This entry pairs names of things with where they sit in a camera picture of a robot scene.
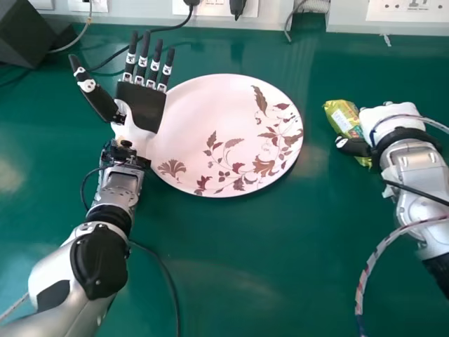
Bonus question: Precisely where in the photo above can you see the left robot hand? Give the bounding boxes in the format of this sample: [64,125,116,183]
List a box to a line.
[67,30,176,171]

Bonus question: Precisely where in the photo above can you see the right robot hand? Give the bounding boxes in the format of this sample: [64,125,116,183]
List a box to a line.
[334,100,443,159]

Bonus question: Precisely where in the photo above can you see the yellow-green biscuit packet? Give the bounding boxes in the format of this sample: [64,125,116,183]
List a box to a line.
[322,99,373,171]

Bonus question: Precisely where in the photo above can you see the plate with brown leaf pattern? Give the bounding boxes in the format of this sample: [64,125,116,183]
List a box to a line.
[142,72,304,199]

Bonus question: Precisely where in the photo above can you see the white socket strip with switches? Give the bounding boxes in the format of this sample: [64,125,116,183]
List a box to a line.
[171,0,260,18]

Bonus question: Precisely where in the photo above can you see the black power adapter block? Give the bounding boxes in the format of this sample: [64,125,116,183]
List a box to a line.
[229,0,248,21]

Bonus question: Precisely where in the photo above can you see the black box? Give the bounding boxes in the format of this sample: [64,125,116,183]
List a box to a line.
[0,0,78,70]

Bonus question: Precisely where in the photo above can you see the black cable across right arm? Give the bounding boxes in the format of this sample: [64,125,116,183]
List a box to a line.
[382,178,449,209]

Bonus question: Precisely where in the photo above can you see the grey data cable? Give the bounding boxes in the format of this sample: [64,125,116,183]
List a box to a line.
[48,0,95,53]

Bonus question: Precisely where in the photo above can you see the black round plug with cable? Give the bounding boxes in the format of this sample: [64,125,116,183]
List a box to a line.
[83,0,201,77]

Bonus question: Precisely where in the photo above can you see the perforated cable duct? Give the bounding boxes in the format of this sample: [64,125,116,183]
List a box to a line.
[293,0,331,32]

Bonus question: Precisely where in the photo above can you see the grey cable by duct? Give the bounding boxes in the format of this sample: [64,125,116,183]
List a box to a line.
[283,1,304,44]

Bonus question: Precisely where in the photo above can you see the black cable beside left arm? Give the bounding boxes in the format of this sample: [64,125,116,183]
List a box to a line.
[80,167,182,337]

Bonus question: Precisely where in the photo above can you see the white braided cable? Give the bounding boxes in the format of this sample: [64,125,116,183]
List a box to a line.
[0,293,31,322]

